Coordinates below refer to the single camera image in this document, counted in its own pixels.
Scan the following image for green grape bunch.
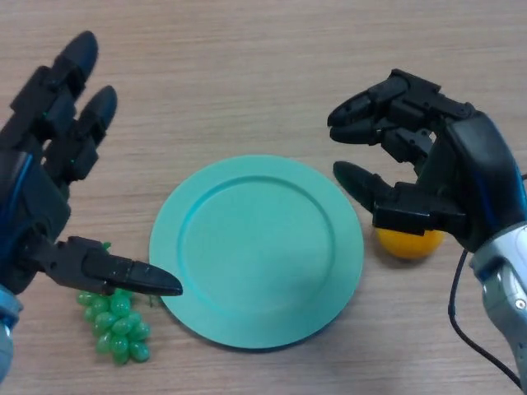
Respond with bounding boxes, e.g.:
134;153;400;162
77;240;152;366

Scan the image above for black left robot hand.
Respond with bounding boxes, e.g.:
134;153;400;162
0;30;184;298

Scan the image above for yellow pear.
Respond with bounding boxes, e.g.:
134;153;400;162
376;228;445;260

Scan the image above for turquoise round plate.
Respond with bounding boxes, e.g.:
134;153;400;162
148;154;365;351

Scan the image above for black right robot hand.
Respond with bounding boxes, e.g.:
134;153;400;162
327;68;526;253

